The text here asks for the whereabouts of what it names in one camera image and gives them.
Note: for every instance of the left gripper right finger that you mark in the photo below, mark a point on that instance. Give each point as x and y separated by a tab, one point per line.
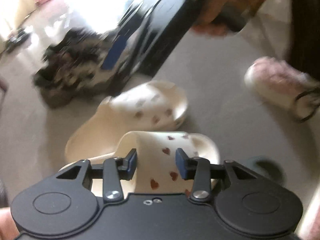
198	170

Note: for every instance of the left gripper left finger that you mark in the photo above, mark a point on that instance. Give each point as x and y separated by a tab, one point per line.
115	170

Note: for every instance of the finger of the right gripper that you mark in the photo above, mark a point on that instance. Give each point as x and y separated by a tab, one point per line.
114	53

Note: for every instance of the cream heart slide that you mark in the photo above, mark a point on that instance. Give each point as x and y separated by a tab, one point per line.
156	170
154	106

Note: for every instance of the black white laced sneaker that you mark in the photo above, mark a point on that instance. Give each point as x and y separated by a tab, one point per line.
74	67

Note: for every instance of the dark green textured slide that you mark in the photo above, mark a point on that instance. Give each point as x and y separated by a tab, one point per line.
265	167

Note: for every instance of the person right hand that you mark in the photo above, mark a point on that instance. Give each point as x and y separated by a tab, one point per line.
210	10

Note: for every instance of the dark slipper far left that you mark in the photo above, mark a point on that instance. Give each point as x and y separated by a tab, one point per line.
16	39

